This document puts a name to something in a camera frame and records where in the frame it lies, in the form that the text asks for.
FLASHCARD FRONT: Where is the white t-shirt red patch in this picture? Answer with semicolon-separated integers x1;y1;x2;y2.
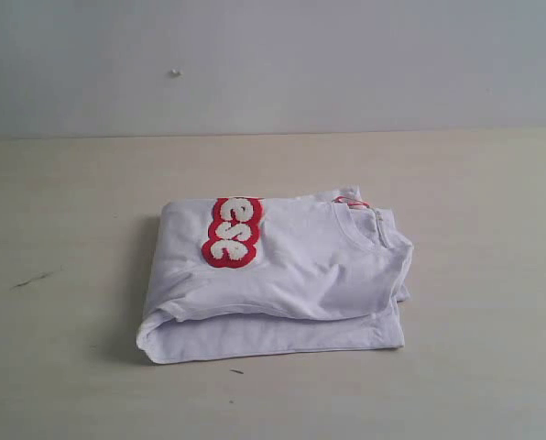
136;187;413;364

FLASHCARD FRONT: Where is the orange neck label tag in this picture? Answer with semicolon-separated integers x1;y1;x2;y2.
333;195;371;209

